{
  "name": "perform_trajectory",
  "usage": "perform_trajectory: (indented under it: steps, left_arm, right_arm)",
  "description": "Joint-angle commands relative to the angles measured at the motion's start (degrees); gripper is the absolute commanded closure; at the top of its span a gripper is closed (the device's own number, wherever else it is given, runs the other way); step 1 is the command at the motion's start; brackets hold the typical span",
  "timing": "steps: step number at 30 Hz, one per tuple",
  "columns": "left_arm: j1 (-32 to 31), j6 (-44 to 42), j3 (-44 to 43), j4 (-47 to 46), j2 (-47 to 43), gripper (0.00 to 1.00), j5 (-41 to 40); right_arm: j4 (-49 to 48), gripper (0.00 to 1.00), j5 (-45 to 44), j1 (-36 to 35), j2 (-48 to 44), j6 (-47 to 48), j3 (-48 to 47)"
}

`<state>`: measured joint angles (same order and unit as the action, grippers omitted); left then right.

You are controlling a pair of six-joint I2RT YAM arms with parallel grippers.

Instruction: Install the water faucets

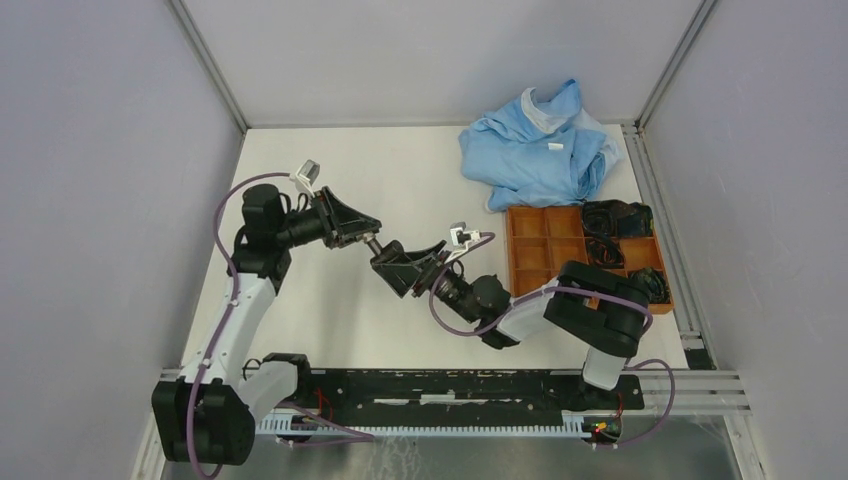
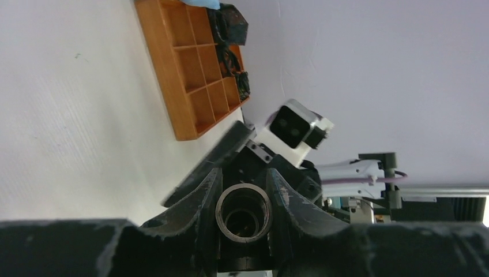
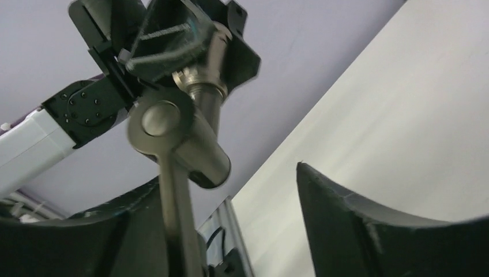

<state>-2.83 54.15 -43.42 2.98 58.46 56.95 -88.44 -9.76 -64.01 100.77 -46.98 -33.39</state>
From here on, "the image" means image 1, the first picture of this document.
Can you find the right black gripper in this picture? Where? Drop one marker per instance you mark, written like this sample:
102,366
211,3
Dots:
405,270

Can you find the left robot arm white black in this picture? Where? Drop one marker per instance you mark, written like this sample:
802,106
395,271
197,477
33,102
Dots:
209,413

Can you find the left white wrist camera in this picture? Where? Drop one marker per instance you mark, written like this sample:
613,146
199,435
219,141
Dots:
305,177

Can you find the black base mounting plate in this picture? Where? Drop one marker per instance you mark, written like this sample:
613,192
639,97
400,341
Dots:
459,398

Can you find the dark metal faucet tee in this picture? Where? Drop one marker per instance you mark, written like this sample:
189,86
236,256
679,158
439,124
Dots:
390,253

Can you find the blue crumpled cloth garment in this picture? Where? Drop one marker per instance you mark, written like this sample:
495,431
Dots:
539,153

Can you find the white slotted cable duct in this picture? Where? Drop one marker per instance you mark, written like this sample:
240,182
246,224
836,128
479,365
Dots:
289,424

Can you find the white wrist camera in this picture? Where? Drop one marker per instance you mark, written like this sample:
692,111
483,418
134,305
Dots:
462,239
305,177

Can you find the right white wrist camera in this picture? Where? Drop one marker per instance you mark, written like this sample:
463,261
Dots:
462,239

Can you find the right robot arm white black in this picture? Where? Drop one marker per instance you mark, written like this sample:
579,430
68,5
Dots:
608,313

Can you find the small grey faucet fitting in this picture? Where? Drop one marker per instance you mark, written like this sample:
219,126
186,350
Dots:
373,244

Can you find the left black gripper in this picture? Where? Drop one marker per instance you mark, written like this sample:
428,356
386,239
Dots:
352,223

